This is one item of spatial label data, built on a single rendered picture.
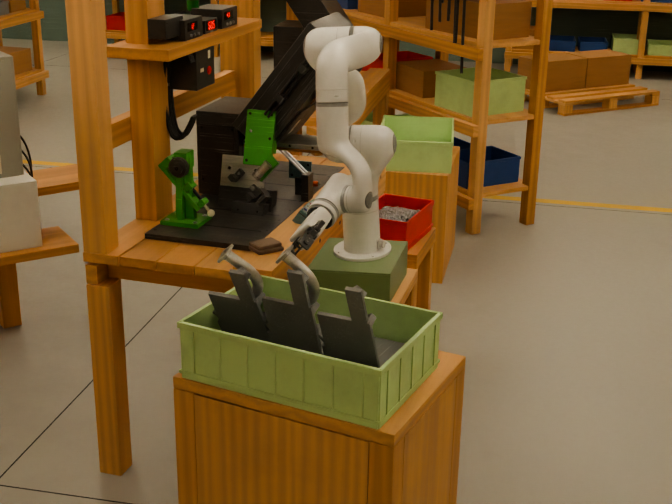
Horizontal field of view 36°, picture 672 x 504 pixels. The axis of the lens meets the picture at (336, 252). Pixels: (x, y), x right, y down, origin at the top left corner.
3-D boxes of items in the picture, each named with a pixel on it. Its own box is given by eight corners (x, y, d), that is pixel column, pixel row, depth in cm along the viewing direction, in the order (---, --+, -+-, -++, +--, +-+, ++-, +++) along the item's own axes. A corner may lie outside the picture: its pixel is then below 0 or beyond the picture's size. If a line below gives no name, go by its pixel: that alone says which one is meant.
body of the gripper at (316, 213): (301, 214, 286) (284, 239, 278) (321, 197, 279) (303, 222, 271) (321, 232, 287) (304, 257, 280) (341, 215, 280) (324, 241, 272)
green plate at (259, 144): (277, 167, 397) (282, 112, 395) (270, 166, 390) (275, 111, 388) (250, 164, 400) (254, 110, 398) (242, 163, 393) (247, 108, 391)
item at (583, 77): (603, 90, 1091) (608, 48, 1076) (658, 105, 1025) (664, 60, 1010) (512, 100, 1038) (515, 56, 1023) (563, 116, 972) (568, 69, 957)
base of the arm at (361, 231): (399, 242, 342) (397, 190, 335) (378, 264, 326) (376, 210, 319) (347, 237, 350) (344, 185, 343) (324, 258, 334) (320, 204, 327)
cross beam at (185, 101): (235, 89, 469) (235, 70, 466) (91, 159, 352) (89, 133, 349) (225, 89, 471) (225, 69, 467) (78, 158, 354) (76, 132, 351)
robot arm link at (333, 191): (344, 223, 284) (315, 221, 289) (363, 196, 293) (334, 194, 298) (337, 199, 280) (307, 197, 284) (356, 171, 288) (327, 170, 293)
